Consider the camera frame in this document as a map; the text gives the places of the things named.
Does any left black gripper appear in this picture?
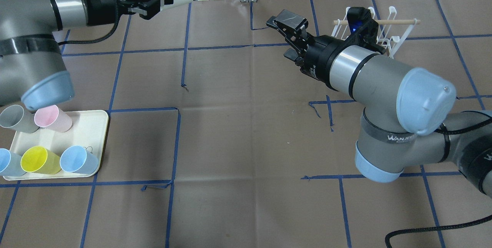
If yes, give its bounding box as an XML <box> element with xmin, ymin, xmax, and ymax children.
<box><xmin>85</xmin><ymin>0</ymin><xmax>174</xmax><ymax>25</ymax></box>

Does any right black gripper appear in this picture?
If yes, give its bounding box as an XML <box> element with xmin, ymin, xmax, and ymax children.
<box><xmin>266</xmin><ymin>9</ymin><xmax>347</xmax><ymax>89</ymax></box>

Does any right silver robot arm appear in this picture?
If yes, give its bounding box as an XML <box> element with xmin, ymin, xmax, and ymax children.
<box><xmin>266</xmin><ymin>7</ymin><xmax>492</xmax><ymax>196</ymax></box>

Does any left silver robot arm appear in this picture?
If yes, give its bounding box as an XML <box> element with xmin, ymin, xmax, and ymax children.
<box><xmin>0</xmin><ymin>0</ymin><xmax>175</xmax><ymax>111</ymax></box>

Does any pink plastic cup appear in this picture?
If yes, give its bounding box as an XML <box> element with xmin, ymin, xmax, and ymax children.
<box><xmin>34</xmin><ymin>105</ymin><xmax>73</xmax><ymax>133</ymax></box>

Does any light blue cup near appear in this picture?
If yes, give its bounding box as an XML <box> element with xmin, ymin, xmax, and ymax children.
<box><xmin>60</xmin><ymin>146</ymin><xmax>100</xmax><ymax>175</ymax></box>

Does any light blue cup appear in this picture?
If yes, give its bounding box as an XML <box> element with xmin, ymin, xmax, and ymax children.
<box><xmin>60</xmin><ymin>146</ymin><xmax>100</xmax><ymax>175</ymax></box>
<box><xmin>0</xmin><ymin>148</ymin><xmax>26</xmax><ymax>176</ymax></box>

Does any grey plastic cup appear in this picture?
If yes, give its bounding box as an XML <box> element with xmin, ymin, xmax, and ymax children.
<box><xmin>0</xmin><ymin>105</ymin><xmax>39</xmax><ymax>133</ymax></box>

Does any yellow plastic cup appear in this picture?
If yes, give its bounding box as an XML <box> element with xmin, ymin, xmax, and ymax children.
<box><xmin>20</xmin><ymin>146</ymin><xmax>61</xmax><ymax>175</ymax></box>

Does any light blue cup far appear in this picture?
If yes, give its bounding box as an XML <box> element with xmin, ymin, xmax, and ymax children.
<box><xmin>0</xmin><ymin>148</ymin><xmax>26</xmax><ymax>176</ymax></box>

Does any cream plastic tray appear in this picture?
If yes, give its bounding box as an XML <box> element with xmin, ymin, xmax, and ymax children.
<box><xmin>9</xmin><ymin>110</ymin><xmax>109</xmax><ymax>161</ymax></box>

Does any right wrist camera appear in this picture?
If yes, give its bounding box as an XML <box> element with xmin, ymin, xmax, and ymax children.
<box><xmin>346</xmin><ymin>7</ymin><xmax>386</xmax><ymax>54</ymax></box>

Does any white wire cup rack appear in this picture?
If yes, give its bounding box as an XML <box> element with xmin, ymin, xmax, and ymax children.
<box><xmin>331</xmin><ymin>6</ymin><xmax>421</xmax><ymax>58</ymax></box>

